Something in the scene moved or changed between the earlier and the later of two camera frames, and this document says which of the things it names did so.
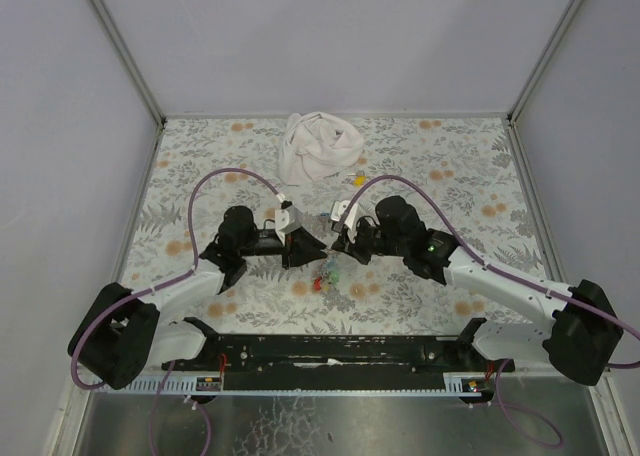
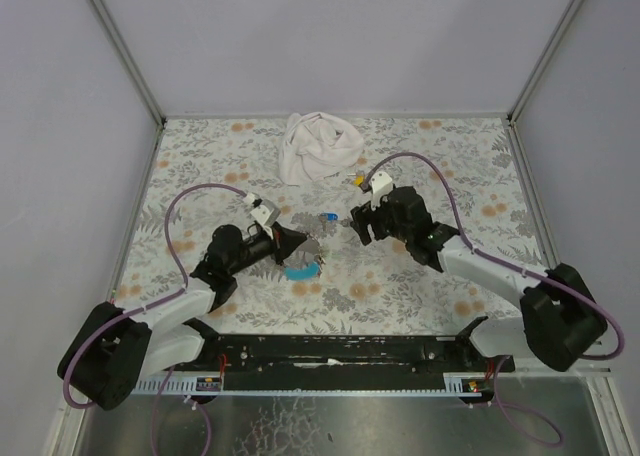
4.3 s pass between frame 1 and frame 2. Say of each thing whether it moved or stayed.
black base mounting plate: stayed
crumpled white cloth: stayed
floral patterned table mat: stayed
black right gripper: moved
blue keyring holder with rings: moved
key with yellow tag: stayed
